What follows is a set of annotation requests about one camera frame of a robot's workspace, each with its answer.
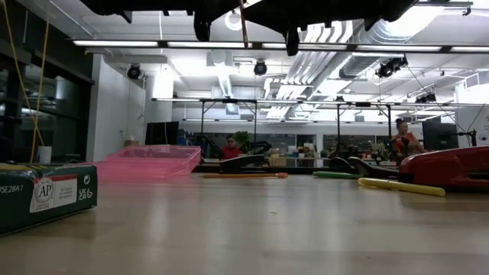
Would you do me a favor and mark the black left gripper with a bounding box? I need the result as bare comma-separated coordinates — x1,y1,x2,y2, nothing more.
185,0,241,42

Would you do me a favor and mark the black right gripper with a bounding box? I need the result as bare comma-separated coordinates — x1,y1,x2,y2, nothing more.
246,0,310,57

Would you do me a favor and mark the red pencil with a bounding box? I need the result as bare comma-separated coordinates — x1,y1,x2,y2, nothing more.
238,0,250,49

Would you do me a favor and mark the orange pencil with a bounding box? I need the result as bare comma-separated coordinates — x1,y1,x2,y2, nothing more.
201,172,290,180

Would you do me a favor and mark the pink transparent pencil case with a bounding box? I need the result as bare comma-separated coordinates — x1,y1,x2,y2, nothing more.
89,144,202,180

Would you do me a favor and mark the green marker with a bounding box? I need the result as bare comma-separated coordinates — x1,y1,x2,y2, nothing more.
312,170,362,180

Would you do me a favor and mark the yellow highlighter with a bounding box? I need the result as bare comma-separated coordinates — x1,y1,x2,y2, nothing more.
357,177,447,198

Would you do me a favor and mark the green crayon box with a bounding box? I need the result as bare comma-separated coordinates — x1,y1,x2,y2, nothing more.
0,163,99,237

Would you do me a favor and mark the long ceiling light strip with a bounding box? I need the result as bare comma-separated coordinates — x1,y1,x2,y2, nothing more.
71,38,489,53

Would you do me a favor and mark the green background plant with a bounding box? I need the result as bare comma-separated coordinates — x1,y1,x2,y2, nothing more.
233,130,251,148

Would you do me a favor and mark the black monitor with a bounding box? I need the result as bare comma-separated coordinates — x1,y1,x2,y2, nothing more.
144,121,180,146
422,121,459,150

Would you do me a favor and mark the cluttered background workbench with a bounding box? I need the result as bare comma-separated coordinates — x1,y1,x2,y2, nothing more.
267,141,332,168

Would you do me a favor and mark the person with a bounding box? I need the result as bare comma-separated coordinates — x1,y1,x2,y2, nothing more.
390,118,426,165
222,134,242,160

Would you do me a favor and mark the black stapler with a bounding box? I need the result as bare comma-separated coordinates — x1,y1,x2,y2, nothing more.
219,154,268,176

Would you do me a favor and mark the white bucket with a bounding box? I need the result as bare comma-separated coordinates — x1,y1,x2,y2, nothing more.
37,145,53,164

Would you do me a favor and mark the red stapler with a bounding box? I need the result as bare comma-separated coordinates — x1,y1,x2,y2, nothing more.
398,144,489,192

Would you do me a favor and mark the white ring light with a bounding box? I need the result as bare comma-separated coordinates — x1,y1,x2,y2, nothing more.
224,10,242,32

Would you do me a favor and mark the black overhead rig frame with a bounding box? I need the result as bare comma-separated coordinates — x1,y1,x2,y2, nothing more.
199,98,259,145
335,101,393,144

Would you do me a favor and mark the silver ventilation duct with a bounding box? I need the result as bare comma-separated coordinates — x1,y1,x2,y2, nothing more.
338,15,421,80

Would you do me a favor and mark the black aluminium table frame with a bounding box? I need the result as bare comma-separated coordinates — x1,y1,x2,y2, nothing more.
193,163,400,176

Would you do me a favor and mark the yellow cord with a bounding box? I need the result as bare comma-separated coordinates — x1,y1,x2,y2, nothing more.
30,18,51,163
2,0,46,148

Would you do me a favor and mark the black monitor mount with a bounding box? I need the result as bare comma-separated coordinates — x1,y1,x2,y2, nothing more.
458,129,478,148

